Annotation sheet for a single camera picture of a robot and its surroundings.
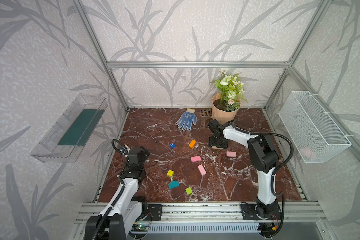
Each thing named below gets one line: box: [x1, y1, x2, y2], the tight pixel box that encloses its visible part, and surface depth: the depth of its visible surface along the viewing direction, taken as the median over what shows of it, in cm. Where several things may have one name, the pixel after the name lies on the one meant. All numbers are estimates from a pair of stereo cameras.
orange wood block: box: [188, 139, 197, 149], surface depth 101 cm
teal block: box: [168, 180, 180, 189], surface depth 84 cm
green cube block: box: [185, 187, 193, 195], surface depth 82 cm
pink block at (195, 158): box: [191, 155, 201, 162], surface depth 93 cm
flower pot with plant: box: [211, 70, 249, 126], surface depth 98 cm
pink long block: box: [197, 164, 207, 176], surface depth 89 cm
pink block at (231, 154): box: [226, 151, 237, 158], surface depth 96 cm
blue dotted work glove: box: [175, 108, 198, 131], surface depth 114 cm
